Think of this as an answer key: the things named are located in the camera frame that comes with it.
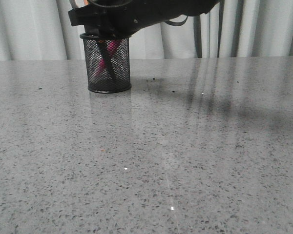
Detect grey orange handled scissors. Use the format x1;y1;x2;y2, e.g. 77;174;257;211
98;40;116;82

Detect black cable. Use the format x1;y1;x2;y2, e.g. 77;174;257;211
164;15;189;27

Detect magenta marker pen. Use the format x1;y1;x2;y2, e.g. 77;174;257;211
95;40;120;79

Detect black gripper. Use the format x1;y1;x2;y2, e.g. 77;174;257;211
68;0;218;38

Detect black mesh pen cup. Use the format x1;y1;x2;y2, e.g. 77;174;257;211
80;33;131;94

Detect grey curtain backdrop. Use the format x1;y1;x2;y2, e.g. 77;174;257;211
0;0;293;61

